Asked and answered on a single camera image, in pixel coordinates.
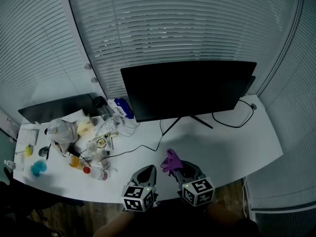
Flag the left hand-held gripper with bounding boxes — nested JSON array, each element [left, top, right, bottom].
[[120, 164, 159, 213]]

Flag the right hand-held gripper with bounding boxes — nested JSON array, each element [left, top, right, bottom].
[[173, 160, 216, 207]]

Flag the purple cloth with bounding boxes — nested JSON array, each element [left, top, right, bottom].
[[160, 149, 184, 177]]

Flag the black computer monitor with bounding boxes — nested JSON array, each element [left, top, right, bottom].
[[120, 60, 257, 137]]

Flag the person's left forearm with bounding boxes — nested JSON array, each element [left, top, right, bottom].
[[92, 210, 139, 237]]

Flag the person's right forearm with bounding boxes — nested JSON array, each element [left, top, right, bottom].
[[206, 202, 239, 233]]

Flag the person's dark clothing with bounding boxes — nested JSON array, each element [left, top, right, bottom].
[[118, 197, 261, 237]]

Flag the clear bottle with red cap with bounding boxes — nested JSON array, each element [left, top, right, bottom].
[[82, 166, 109, 182]]

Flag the white power strip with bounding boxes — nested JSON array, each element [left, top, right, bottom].
[[94, 120, 119, 136]]

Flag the blue and white wipes pack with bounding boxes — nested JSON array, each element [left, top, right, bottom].
[[113, 97, 135, 120]]

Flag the orange drink bottle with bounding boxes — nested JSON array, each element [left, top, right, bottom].
[[66, 155, 85, 170]]

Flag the pale yellow box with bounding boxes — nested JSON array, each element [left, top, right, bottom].
[[77, 120, 95, 137]]

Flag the clear jar with black lid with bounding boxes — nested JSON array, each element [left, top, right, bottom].
[[92, 96, 112, 120]]

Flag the translucent plastic bag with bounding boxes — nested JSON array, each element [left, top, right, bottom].
[[46, 118, 79, 155]]

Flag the blue fluffy ball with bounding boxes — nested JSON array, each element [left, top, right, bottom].
[[30, 159, 48, 177]]

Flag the white keyboard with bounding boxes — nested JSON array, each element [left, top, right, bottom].
[[16, 128, 40, 146]]

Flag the white window blinds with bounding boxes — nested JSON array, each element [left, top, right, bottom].
[[0, 0, 316, 237]]

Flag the thin black cable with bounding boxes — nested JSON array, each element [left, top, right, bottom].
[[74, 119, 164, 162]]

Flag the white coiled cable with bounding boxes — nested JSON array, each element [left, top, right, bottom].
[[108, 115, 139, 138]]

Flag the black looped monitor cable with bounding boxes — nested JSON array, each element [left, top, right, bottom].
[[212, 99, 255, 129]]

